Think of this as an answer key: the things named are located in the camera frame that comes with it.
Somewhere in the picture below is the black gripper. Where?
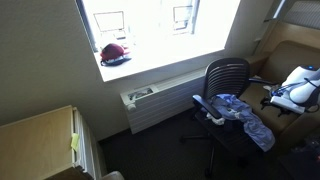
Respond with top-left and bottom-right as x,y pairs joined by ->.
260,97 -> 291,117

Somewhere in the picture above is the blue cloth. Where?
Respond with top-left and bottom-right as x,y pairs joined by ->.
209,94 -> 275,152

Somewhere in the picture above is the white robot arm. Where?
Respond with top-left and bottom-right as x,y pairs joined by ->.
260,65 -> 320,115

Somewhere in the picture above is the small white cloth on chair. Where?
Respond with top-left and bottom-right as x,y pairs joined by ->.
206,113 -> 225,126

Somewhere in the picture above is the tan leather couch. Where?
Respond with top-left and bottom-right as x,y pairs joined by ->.
238,21 -> 320,154

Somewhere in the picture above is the black slatted office chair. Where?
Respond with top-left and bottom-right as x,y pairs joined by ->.
180,58 -> 275,166

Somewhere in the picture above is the red cap on windowsill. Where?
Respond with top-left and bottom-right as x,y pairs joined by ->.
100,43 -> 131,66

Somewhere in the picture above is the yellow sticky note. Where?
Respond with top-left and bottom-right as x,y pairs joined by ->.
70,133 -> 80,151

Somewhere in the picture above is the light wood drawer cabinet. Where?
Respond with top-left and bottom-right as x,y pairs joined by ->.
0,106 -> 101,180

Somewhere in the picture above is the white wall heater unit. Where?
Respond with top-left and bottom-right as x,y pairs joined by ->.
120,68 -> 205,134

